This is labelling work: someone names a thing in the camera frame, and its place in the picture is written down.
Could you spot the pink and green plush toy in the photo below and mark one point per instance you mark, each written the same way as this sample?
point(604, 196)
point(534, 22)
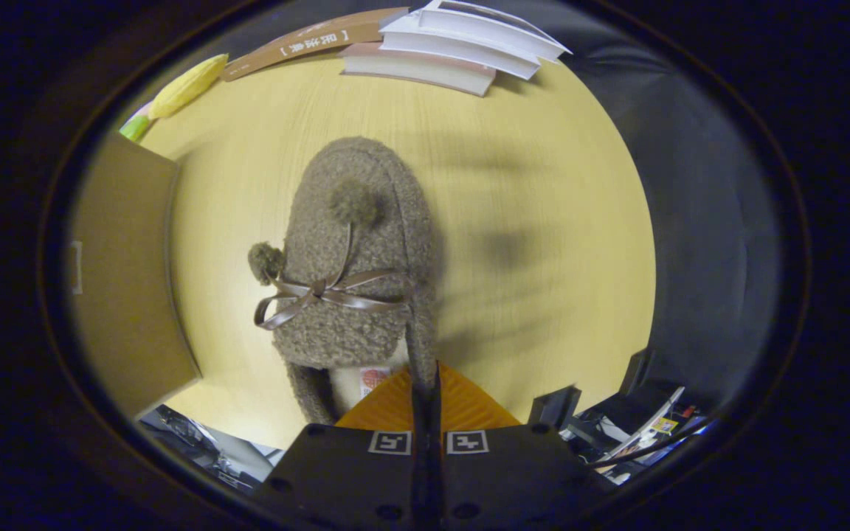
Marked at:
point(136, 125)

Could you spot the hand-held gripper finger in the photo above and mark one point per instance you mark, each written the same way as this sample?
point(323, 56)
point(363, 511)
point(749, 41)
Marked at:
point(436, 442)
point(418, 442)

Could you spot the white flat device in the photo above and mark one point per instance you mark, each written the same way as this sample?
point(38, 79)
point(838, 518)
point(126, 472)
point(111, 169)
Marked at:
point(643, 424)

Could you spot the yellow round plush cushion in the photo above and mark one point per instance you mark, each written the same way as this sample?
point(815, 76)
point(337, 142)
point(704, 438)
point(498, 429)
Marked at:
point(189, 85)

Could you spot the grey metal equipment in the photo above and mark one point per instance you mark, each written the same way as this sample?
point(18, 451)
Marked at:
point(204, 446)

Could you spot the pinkish brown book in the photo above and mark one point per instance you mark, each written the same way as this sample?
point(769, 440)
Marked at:
point(417, 74)

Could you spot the black table clamp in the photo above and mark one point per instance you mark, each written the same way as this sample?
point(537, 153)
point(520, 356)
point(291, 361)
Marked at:
point(635, 371)
point(552, 407)

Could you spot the beige fabric storage box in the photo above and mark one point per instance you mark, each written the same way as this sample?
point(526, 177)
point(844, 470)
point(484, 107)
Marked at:
point(130, 280)

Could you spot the plain white book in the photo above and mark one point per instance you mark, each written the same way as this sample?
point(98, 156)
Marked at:
point(454, 53)

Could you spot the brown fuzzy shoe with bow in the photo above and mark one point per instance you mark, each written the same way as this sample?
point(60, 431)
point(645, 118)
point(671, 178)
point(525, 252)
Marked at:
point(322, 221)

